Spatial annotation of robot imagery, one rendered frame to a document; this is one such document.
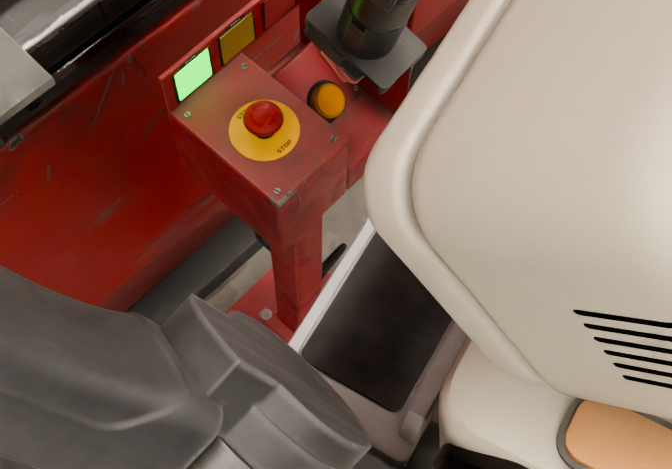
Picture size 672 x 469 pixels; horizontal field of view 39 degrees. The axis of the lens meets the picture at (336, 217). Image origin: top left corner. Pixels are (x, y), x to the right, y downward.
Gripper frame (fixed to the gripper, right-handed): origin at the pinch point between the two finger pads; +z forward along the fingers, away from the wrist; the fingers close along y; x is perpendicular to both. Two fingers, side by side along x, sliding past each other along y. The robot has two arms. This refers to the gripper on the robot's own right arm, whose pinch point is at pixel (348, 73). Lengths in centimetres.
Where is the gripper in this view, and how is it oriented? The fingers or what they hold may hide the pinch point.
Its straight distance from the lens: 99.2
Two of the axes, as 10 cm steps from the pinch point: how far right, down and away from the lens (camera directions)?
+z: -1.8, 2.8, 9.4
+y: -7.2, -6.9, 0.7
